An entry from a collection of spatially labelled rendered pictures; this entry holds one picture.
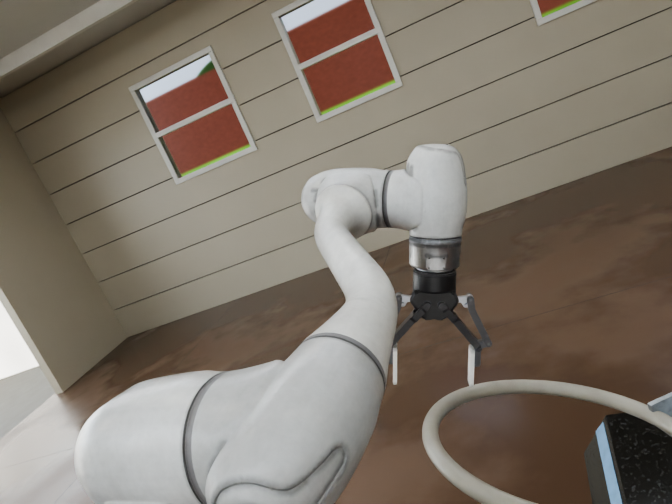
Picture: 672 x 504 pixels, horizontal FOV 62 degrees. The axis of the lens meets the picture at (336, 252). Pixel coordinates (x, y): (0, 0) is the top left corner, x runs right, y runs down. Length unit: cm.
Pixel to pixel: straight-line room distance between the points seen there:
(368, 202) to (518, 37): 642
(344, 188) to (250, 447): 56
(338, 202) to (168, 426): 50
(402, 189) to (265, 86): 673
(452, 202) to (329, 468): 56
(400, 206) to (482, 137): 639
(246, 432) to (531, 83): 697
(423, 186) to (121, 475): 61
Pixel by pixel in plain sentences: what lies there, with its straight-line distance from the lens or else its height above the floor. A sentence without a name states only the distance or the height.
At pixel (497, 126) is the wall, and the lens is 731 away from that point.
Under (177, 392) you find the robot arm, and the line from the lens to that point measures 56.
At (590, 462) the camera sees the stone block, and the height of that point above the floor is 80.
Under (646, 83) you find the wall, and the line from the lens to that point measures 758.
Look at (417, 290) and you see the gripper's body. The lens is 98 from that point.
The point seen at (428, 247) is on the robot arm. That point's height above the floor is 165.
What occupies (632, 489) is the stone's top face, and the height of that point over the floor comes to 87.
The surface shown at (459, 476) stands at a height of 132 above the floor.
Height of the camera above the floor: 191
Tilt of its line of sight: 13 degrees down
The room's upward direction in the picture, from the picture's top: 24 degrees counter-clockwise
